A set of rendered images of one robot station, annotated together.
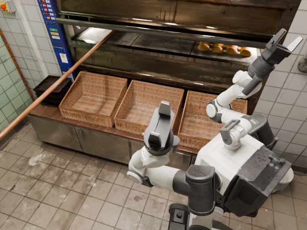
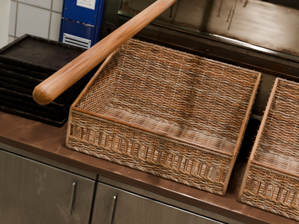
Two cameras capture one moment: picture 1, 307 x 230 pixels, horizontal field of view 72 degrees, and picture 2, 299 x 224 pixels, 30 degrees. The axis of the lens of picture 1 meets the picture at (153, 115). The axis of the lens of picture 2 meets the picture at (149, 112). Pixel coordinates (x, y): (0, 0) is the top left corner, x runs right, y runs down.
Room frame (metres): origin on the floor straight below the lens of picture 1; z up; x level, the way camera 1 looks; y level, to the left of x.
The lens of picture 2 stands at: (-0.05, 0.80, 1.52)
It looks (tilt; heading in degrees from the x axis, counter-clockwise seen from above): 25 degrees down; 356
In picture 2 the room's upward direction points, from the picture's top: 11 degrees clockwise
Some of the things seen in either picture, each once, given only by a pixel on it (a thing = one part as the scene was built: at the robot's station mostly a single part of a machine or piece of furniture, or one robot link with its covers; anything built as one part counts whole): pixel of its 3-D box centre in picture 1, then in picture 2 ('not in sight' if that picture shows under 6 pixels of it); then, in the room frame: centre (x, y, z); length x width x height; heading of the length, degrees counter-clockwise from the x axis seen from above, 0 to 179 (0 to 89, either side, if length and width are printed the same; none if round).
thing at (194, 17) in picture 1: (157, 10); not in sight; (1.81, -0.04, 1.54); 1.79 x 0.11 x 0.19; 73
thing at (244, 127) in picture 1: (235, 133); not in sight; (0.56, -0.32, 1.46); 0.10 x 0.07 x 0.09; 132
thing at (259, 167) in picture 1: (235, 172); not in sight; (0.51, -0.36, 1.26); 0.34 x 0.30 x 0.36; 132
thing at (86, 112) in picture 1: (95, 97); (168, 107); (1.73, 0.60, 0.72); 0.56 x 0.49 x 0.28; 74
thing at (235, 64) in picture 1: (158, 53); not in sight; (1.83, -0.04, 1.16); 1.80 x 0.06 x 0.04; 73
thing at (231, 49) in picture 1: (226, 38); not in sight; (2.06, -0.72, 1.21); 0.61 x 0.48 x 0.06; 163
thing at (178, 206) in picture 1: (179, 211); not in sight; (0.83, -0.24, 0.10); 0.20 x 0.05 x 0.20; 77
